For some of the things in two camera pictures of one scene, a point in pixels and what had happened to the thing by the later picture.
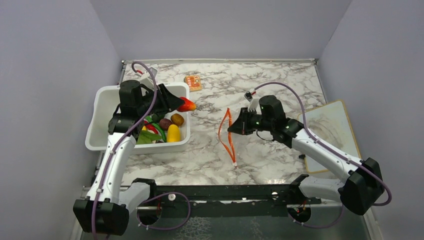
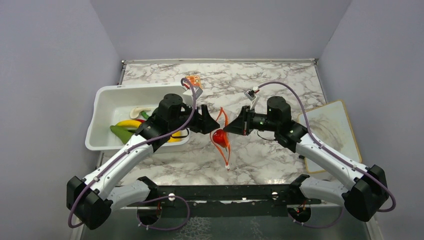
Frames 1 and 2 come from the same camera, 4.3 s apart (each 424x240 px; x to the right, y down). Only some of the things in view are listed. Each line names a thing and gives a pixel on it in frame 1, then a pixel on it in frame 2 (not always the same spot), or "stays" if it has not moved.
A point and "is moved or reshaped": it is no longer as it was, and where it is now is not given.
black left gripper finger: (167, 105) -> (205, 127)
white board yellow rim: (330, 125) stays
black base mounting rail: (240, 200) stays
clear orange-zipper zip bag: (225, 137) is moved or reshaped
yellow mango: (173, 134) stays
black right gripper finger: (237, 127) stays
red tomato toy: (188, 105) is moved or reshaped
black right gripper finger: (242, 117) stays
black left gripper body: (147, 103) -> (184, 117)
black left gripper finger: (167, 95) -> (206, 116)
